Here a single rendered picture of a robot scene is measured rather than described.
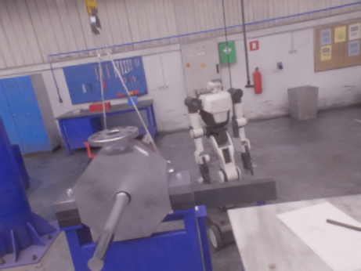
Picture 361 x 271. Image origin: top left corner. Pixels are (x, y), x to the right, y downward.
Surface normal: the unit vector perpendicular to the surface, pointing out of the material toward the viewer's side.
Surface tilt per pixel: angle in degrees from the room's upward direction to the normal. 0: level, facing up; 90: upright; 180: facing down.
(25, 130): 90
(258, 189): 90
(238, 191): 90
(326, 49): 90
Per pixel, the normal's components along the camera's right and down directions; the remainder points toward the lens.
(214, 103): 0.31, 0.20
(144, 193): 0.00, 0.25
